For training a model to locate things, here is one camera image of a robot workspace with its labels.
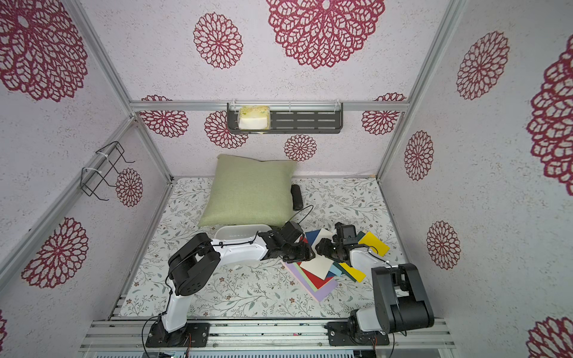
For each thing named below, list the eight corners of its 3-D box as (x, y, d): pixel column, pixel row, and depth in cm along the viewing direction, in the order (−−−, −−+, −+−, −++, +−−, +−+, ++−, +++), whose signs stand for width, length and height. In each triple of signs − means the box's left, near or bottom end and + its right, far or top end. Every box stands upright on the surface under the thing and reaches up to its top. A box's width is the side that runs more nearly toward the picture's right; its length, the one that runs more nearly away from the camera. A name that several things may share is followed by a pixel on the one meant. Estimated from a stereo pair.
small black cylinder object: (293, 213, 108) (293, 206, 104) (290, 191, 117) (290, 183, 113) (303, 213, 109) (303, 205, 104) (299, 191, 118) (299, 183, 113)
